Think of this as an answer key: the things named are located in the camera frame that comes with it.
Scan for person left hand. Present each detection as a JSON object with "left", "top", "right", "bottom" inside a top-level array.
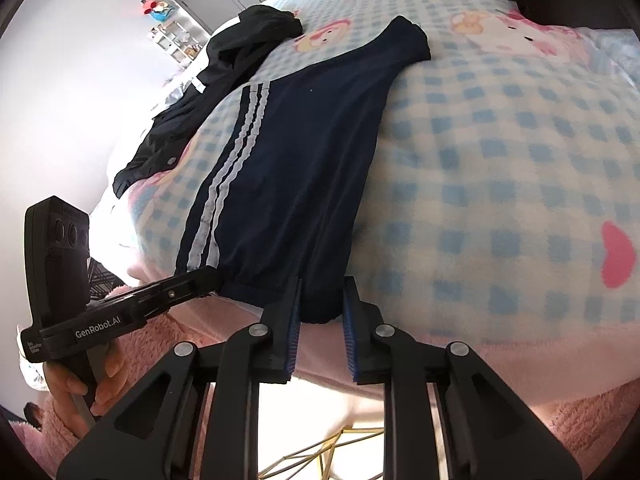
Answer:
[{"left": 43, "top": 339, "right": 130, "bottom": 439}]

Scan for small white shelf rack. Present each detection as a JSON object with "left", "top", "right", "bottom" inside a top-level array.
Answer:
[{"left": 151, "top": 20, "right": 209, "bottom": 67}]

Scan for navy striped track pants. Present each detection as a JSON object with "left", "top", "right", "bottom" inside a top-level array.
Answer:
[{"left": 176, "top": 16, "right": 431, "bottom": 324}]

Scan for black jacket on bed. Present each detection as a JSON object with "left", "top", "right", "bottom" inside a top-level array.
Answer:
[{"left": 112, "top": 4, "right": 303, "bottom": 197}]

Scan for red blue plush toy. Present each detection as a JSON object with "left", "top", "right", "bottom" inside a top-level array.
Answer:
[{"left": 140, "top": 0, "right": 176, "bottom": 23}]

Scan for blue checkered cartoon blanket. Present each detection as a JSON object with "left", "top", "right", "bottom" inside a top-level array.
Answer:
[{"left": 127, "top": 0, "right": 640, "bottom": 351}]

